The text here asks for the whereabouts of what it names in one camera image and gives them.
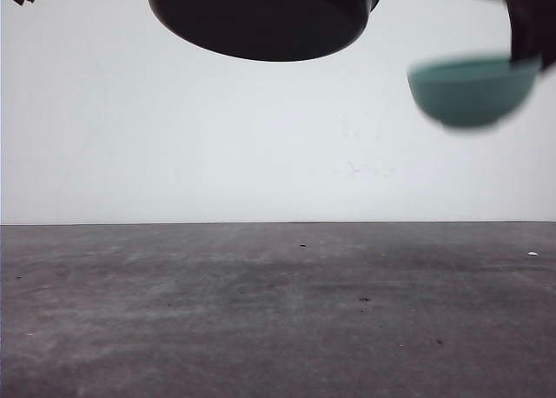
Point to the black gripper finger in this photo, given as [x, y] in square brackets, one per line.
[532, 24]

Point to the teal ceramic bowl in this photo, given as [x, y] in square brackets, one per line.
[473, 91]

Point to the black frying pan green handle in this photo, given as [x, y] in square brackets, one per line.
[278, 31]

